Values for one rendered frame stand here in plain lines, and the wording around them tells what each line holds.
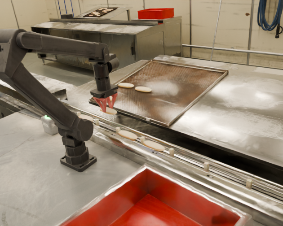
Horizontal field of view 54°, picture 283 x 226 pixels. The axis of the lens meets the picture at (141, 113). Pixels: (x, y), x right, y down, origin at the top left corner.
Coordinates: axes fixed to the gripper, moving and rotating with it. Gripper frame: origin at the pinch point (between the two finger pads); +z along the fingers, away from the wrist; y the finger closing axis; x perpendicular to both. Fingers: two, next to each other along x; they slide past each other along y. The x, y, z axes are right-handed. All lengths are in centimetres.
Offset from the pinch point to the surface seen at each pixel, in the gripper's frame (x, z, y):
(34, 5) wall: -696, -3, -343
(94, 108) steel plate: -28.1, 12.3, -12.9
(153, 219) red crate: 47, 10, 27
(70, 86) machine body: -72, 13, -28
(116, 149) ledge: 14.5, 9.2, 10.4
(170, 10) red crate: -202, 7, -313
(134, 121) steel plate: 1.4, 12.2, -13.2
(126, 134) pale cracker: 12.3, 7.8, 2.1
